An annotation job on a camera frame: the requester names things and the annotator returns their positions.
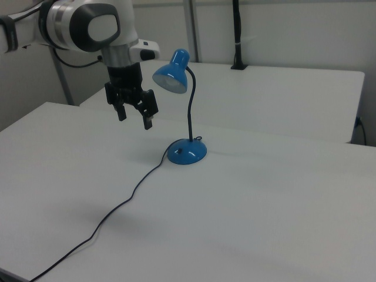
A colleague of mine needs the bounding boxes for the black cable with plug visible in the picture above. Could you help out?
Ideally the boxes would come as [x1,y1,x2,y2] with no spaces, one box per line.
[355,116,367,145]

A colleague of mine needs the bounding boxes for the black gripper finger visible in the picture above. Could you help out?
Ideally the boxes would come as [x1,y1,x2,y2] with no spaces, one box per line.
[136,89,159,130]
[105,82,127,122]

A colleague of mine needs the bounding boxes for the grey slanted frame post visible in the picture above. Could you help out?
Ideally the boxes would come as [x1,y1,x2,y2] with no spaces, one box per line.
[52,48,75,106]

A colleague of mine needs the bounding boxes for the black lamp power cable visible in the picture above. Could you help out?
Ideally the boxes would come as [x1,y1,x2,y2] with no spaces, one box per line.
[28,135,204,282]

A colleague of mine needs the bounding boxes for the grey upright partition post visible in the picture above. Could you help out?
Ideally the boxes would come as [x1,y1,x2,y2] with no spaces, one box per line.
[184,0,202,63]

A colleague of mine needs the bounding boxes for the black cable on robot arm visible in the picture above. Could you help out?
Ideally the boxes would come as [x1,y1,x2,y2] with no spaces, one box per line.
[52,46,103,69]

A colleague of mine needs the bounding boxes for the blue gooseneck desk lamp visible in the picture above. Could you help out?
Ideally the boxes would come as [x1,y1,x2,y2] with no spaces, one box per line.
[152,48,209,166]

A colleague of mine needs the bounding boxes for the white adjacent table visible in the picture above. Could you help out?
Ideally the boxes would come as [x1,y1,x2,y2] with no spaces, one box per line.
[79,60,365,145]

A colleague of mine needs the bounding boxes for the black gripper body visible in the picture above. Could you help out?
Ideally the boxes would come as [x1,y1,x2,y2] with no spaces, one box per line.
[107,63,145,106]

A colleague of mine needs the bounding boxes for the black pole with table clamp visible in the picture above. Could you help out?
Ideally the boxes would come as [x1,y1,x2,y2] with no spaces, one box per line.
[230,0,248,71]

